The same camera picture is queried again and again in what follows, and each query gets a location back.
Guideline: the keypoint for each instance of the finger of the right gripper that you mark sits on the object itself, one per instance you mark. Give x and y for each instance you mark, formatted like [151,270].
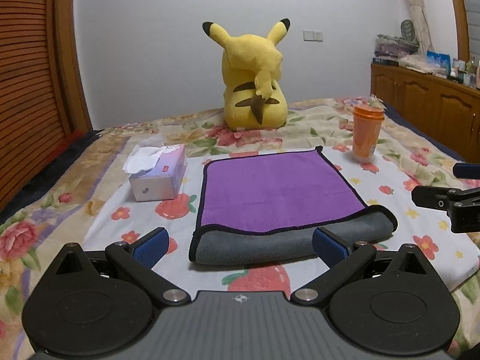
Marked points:
[466,170]
[461,206]

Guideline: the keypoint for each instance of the yellow Pikachu plush toy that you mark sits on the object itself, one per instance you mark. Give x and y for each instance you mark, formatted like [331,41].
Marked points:
[251,70]

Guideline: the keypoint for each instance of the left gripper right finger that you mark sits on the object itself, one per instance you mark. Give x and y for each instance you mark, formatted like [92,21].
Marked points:
[346,262]

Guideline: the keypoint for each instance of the wooden slatted headboard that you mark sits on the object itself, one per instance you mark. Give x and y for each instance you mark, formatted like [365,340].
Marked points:
[42,98]

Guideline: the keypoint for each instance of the orange plastic cup with lid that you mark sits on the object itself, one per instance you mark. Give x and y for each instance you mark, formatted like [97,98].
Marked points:
[367,123]

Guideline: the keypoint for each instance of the blue picture card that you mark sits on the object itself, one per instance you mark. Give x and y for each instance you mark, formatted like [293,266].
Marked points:
[440,63]

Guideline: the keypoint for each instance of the floral bed sheet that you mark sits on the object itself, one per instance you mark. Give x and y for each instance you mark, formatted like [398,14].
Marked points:
[63,202]

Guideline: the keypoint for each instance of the stack of books and papers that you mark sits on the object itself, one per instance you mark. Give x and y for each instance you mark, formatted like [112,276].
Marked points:
[389,50]

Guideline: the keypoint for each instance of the purple and grey towel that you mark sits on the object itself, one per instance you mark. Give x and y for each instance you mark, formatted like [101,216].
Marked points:
[265,209]

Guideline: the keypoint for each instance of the wooden sideboard cabinet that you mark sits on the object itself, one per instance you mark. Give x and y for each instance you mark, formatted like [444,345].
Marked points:
[442,109]

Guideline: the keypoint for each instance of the tissue box with tissue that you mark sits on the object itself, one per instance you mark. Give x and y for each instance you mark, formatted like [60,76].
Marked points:
[156,172]

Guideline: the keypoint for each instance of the white wall switch plate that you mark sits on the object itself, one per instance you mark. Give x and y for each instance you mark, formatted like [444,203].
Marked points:
[309,35]

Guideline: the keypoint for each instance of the small bottles on cabinet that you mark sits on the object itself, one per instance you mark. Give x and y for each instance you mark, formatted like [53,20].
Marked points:
[465,72]

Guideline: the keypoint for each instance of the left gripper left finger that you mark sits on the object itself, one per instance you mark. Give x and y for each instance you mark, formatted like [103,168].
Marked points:
[134,263]

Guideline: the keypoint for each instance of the beige tied curtain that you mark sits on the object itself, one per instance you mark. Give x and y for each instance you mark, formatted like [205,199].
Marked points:
[421,25]

